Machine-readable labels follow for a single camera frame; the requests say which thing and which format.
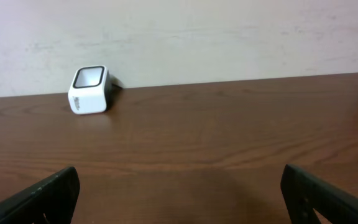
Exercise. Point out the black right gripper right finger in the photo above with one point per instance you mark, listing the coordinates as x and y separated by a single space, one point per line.
305 195

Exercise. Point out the white barcode scanner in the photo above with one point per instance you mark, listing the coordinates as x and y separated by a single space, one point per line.
90 90

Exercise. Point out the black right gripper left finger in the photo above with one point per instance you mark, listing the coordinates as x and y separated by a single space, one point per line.
52 200

